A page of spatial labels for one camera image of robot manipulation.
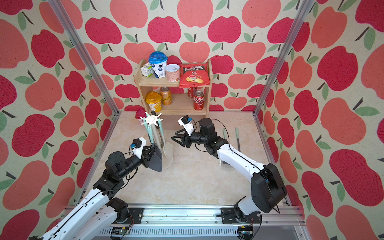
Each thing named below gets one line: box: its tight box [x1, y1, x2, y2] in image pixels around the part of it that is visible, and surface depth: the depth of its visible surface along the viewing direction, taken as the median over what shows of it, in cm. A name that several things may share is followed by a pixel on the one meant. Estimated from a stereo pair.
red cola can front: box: [193, 90, 205, 111], surface depth 88 cm
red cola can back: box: [187, 87, 197, 98], surface depth 98 cm
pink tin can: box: [165, 63, 180, 83], surface depth 76 cm
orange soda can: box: [160, 86, 172, 106], surface depth 91 cm
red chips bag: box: [179, 63, 211, 88], surface depth 76 cm
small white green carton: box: [140, 62, 154, 78], surface depth 80 cm
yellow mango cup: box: [145, 91, 162, 113], surface depth 88 cm
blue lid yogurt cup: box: [148, 51, 168, 78], surface depth 76 cm
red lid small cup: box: [135, 108, 147, 119], surface depth 109 cm
